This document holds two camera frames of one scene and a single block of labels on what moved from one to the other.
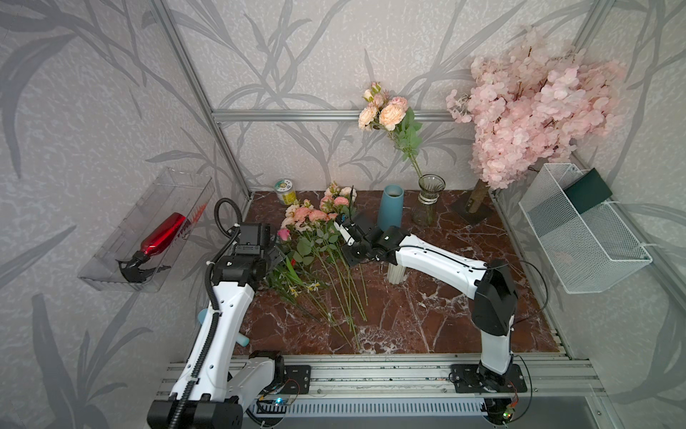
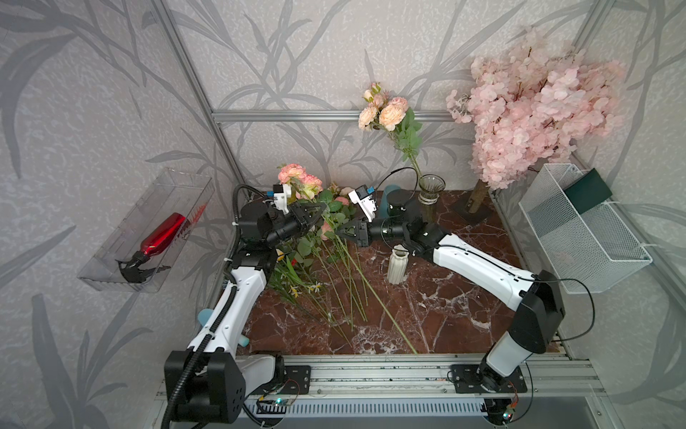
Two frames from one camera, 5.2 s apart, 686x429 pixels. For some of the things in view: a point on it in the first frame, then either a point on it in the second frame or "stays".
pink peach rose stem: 309,224 → 306,186
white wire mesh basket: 589,251 stays
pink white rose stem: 380,97 stays
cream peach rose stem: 400,125 stays
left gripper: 274,252 → 298,219
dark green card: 588,190 stays
